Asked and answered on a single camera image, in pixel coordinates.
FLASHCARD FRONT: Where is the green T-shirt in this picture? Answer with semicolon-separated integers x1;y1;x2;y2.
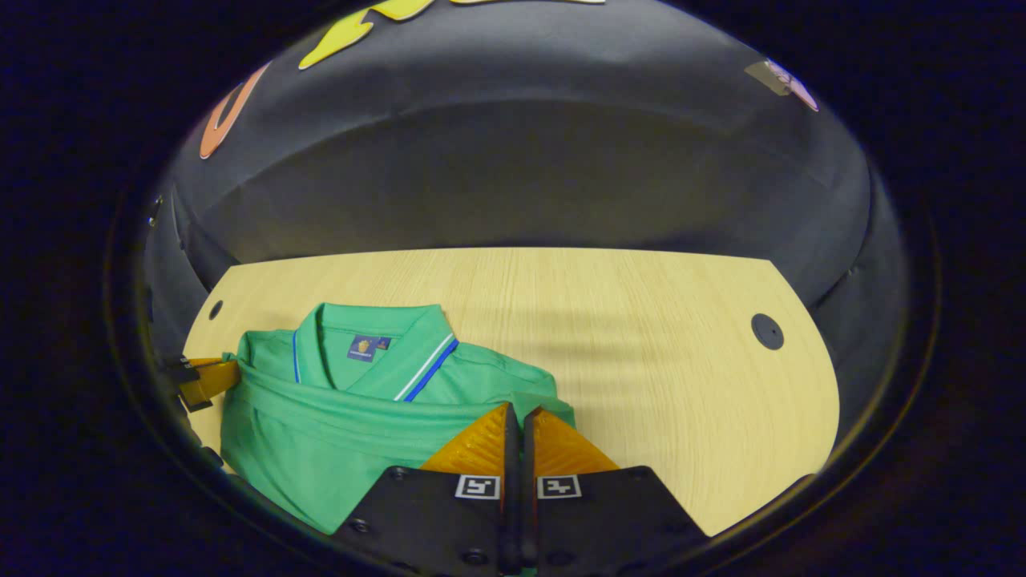
219;301;577;536

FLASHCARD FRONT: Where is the black backdrop cloth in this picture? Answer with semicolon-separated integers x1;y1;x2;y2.
143;0;911;418

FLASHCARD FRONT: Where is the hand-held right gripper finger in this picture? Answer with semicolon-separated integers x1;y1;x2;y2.
522;406;711;577
331;402;523;577

